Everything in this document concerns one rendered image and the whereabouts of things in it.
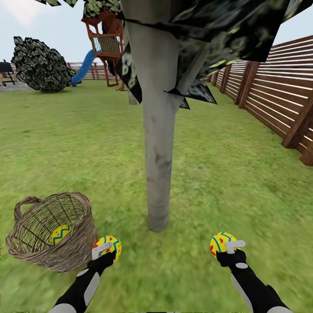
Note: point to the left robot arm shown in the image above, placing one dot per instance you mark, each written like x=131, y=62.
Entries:
x=77, y=298

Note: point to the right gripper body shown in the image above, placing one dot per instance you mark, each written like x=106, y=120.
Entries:
x=225, y=258

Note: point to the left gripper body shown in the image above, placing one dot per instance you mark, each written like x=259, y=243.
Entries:
x=105, y=261

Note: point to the easter egg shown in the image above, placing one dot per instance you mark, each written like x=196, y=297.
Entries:
x=116, y=245
x=218, y=241
x=58, y=234

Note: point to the wicker basket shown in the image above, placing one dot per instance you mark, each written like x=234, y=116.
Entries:
x=70, y=253

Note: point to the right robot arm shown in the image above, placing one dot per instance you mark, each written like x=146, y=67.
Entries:
x=259, y=297

